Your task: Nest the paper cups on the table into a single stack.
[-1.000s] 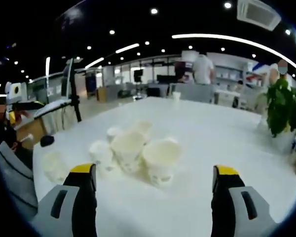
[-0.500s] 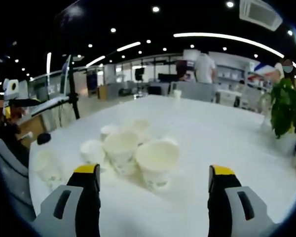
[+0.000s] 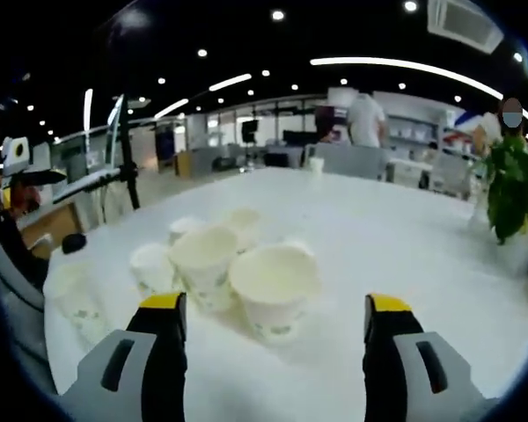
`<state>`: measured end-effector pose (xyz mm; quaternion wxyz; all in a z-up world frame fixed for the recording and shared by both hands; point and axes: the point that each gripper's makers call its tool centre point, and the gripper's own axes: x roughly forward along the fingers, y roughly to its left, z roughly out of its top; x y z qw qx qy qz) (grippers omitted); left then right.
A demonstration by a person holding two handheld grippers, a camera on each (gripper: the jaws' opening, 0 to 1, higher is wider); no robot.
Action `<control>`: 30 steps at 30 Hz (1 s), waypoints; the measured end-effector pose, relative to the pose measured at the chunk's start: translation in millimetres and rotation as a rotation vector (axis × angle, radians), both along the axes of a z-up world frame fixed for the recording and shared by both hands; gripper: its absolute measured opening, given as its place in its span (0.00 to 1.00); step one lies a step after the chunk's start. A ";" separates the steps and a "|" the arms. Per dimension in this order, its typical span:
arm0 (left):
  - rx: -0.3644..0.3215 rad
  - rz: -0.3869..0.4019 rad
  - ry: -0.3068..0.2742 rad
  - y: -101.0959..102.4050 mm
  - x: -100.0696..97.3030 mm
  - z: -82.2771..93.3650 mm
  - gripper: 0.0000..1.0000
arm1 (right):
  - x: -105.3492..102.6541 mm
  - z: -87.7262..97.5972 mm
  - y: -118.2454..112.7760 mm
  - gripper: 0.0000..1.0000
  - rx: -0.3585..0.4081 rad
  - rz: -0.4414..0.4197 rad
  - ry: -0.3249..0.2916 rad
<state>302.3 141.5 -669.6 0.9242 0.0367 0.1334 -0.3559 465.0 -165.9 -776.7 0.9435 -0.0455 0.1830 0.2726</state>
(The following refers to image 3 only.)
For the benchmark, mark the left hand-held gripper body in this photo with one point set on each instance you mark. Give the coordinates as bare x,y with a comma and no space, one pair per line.
9,165

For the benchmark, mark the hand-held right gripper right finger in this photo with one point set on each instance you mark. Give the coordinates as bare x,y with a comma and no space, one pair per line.
387,378

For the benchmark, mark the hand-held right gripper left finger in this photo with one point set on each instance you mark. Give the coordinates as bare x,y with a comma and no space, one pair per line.
163,373

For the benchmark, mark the white paper cup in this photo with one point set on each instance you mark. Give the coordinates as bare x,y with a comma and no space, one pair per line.
317,165
77,299

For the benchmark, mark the cluster of paper cups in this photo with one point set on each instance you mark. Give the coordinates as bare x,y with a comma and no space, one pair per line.
273,281

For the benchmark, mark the white side desk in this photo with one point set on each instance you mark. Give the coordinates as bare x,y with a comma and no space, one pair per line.
81,184

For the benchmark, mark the black computer mouse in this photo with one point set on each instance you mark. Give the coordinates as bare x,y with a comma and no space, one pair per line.
74,243

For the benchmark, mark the large display on stand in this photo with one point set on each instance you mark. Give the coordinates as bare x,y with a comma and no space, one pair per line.
114,127

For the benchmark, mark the black stand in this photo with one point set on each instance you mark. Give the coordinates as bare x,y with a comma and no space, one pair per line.
129,167

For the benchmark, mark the grey office chair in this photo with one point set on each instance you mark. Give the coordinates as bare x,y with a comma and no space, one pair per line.
13,288

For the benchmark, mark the white table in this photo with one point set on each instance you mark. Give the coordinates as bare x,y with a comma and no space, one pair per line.
378,246

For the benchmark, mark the brown cardboard box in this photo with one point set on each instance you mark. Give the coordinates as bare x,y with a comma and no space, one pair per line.
182,165

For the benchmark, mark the black monitor on stand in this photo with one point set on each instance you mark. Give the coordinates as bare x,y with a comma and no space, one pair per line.
250,129

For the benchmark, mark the green potted plant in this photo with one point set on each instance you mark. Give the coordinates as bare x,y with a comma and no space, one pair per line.
510,198

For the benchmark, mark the group of ceiling downlights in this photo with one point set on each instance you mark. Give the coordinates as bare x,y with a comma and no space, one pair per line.
278,15

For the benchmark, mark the curved ceiling light strip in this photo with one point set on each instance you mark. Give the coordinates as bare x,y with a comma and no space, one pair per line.
378,63

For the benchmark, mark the ceiling air vent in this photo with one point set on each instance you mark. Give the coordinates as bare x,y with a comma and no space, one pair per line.
464,22

